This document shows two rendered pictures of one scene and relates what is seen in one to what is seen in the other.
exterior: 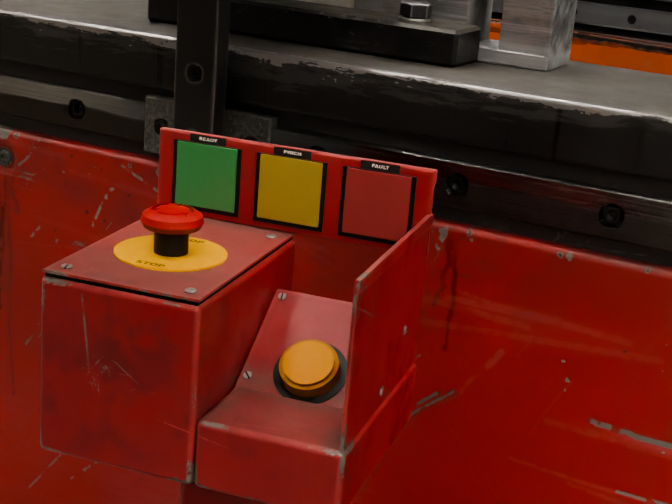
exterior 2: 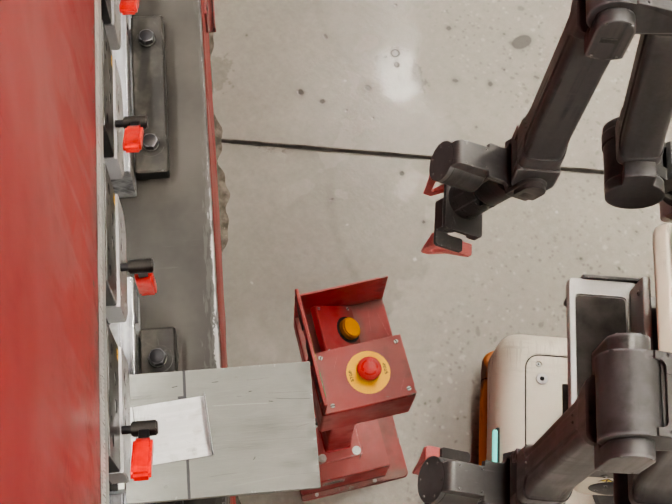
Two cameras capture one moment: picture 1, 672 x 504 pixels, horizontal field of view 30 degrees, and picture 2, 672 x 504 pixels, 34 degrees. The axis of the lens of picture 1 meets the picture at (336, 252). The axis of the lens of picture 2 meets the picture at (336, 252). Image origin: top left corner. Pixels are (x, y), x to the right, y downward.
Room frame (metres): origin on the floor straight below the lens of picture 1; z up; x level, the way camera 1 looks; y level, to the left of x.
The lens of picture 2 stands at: (1.14, 0.47, 2.52)
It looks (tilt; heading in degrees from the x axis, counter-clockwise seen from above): 67 degrees down; 232
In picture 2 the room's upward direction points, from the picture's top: 8 degrees clockwise
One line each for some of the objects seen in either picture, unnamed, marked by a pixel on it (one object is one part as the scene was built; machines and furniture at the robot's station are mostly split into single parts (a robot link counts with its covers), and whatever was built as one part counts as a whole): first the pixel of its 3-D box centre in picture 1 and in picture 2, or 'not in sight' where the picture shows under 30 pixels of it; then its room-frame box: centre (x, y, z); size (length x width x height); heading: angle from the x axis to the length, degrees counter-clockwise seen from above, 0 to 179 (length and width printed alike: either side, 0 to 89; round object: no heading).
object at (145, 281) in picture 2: not in sight; (140, 278); (1.04, -0.06, 1.20); 0.04 x 0.02 x 0.10; 154
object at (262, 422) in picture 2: not in sight; (220, 431); (1.03, 0.12, 1.00); 0.26 x 0.18 x 0.01; 154
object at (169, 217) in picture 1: (171, 235); (368, 370); (0.76, 0.10, 0.79); 0.04 x 0.04 x 0.04
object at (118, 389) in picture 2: not in sight; (84, 409); (1.17, 0.08, 1.26); 0.15 x 0.09 x 0.17; 64
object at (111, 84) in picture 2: not in sight; (82, 106); (0.99, -0.28, 1.26); 0.15 x 0.09 x 0.17; 64
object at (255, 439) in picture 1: (242, 306); (353, 352); (0.75, 0.06, 0.75); 0.20 x 0.16 x 0.18; 73
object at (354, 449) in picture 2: not in sight; (335, 437); (0.75, 0.06, 0.13); 0.10 x 0.10 x 0.01; 73
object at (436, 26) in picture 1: (307, 23); (161, 426); (1.09, 0.04, 0.89); 0.30 x 0.05 x 0.03; 64
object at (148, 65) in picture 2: not in sight; (150, 95); (0.84, -0.47, 0.89); 0.30 x 0.05 x 0.03; 64
